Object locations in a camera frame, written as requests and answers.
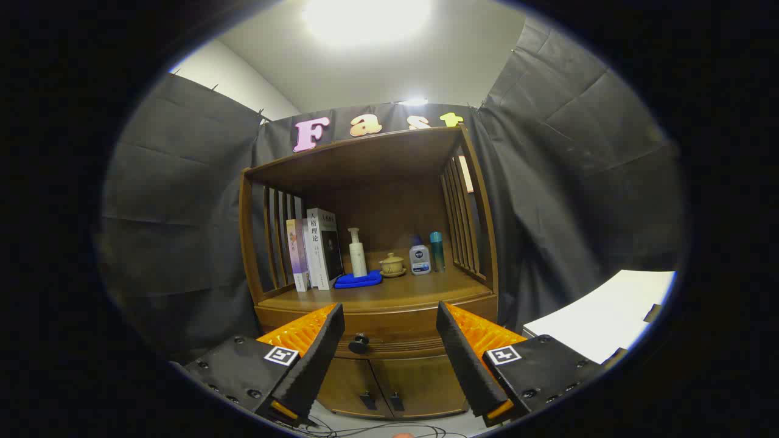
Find ceiling light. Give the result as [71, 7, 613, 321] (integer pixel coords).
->
[302, 0, 434, 49]

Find wooden drawer with black knob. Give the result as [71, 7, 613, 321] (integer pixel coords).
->
[254, 296, 498, 361]

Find white table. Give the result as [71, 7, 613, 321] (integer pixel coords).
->
[522, 270, 676, 366]

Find brown wooden cabinet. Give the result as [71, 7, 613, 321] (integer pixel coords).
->
[239, 125, 500, 422]

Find black backdrop cloth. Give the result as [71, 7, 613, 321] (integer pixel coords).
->
[100, 15, 685, 366]

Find wooden cabinet door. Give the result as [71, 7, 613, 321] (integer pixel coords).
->
[371, 356, 469, 420]
[316, 358, 393, 420]

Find purple book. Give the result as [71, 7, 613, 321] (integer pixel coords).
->
[286, 219, 311, 293]

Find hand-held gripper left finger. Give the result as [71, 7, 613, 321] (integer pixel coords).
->
[183, 302, 346, 426]

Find wooden countertop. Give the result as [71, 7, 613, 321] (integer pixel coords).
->
[259, 252, 494, 314]

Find blue folded cloth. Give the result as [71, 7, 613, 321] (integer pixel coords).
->
[334, 270, 383, 290]

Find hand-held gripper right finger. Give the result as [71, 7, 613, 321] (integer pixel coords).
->
[436, 301, 609, 428]

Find white lotion bottle blue cap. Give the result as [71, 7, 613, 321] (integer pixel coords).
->
[409, 236, 433, 276]

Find yellow lidded teacup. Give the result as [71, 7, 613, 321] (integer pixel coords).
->
[379, 252, 407, 279]

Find white pump bottle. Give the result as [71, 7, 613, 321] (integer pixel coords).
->
[348, 228, 368, 279]

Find thin white book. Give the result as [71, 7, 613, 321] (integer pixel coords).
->
[302, 218, 320, 291]

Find floor cables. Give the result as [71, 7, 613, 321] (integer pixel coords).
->
[274, 417, 463, 438]

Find thick white book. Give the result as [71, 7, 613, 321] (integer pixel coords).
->
[306, 208, 344, 291]

